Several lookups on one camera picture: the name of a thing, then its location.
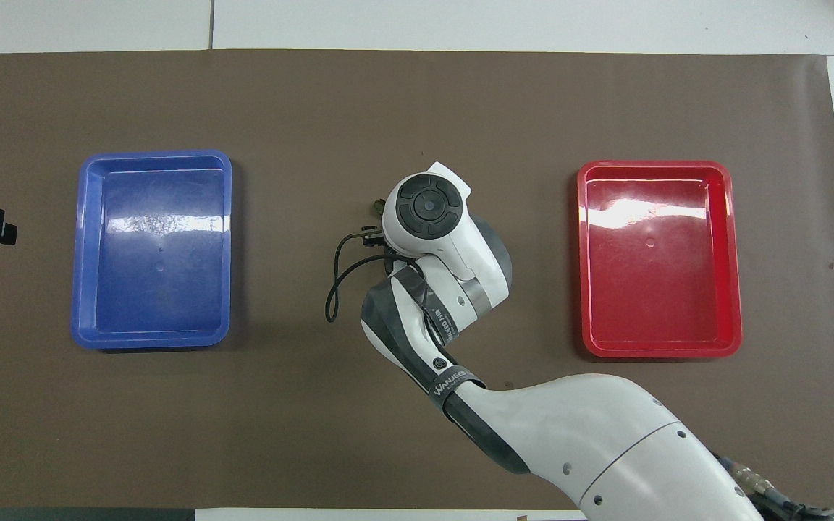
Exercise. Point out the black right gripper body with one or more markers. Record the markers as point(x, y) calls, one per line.
point(375, 237)

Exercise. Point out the red plastic tray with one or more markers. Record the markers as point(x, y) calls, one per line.
point(699, 304)

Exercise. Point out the curved brake shoe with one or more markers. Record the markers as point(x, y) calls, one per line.
point(377, 208)

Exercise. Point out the blue plastic tray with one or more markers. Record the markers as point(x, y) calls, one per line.
point(120, 304)

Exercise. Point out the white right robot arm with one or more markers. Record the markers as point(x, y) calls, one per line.
point(605, 434)

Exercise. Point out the brown table mat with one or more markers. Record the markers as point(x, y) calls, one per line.
point(417, 108)

